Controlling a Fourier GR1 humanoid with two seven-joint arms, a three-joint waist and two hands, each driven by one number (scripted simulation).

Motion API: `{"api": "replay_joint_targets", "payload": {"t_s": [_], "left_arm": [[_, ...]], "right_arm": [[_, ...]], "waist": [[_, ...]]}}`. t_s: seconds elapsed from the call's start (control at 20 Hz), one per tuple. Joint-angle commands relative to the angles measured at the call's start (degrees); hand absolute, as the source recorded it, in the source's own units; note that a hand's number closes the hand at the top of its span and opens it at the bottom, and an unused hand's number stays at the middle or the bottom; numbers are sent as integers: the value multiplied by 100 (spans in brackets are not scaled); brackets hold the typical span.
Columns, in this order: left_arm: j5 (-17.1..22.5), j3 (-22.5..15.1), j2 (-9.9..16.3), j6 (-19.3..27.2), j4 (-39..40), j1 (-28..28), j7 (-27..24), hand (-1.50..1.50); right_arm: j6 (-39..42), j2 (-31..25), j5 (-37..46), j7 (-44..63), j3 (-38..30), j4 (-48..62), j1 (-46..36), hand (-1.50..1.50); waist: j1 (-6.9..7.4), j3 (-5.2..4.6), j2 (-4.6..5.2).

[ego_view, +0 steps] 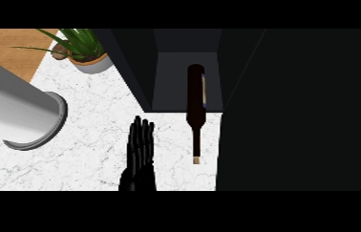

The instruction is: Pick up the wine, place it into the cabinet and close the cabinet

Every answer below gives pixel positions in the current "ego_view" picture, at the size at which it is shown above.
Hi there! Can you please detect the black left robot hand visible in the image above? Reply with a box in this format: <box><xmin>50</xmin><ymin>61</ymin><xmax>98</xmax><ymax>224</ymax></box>
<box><xmin>117</xmin><ymin>115</ymin><xmax>158</xmax><ymax>192</ymax></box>

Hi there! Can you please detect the dark wine bottle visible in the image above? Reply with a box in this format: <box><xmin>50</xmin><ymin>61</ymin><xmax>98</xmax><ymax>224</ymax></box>
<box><xmin>185</xmin><ymin>63</ymin><xmax>209</xmax><ymax>165</ymax></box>

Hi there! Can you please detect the dark grey open cabinet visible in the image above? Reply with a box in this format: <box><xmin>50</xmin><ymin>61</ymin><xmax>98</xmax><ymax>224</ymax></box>
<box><xmin>92</xmin><ymin>29</ymin><xmax>268</xmax><ymax>114</ymax></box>

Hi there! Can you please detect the dark grey cabinet door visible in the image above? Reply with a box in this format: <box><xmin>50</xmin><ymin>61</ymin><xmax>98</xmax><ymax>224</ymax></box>
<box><xmin>214</xmin><ymin>29</ymin><xmax>361</xmax><ymax>192</ymax></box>

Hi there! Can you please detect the grey cylindrical container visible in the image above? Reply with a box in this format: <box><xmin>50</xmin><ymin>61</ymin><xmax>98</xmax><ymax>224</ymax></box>
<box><xmin>0</xmin><ymin>66</ymin><xmax>69</xmax><ymax>152</ymax></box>

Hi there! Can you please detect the potted green plant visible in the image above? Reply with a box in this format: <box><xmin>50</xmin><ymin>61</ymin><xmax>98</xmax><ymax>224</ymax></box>
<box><xmin>12</xmin><ymin>29</ymin><xmax>115</xmax><ymax>75</ymax></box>

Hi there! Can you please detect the wooden board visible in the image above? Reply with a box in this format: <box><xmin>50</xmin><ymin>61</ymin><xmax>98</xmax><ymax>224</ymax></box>
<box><xmin>0</xmin><ymin>29</ymin><xmax>61</xmax><ymax>84</ymax></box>

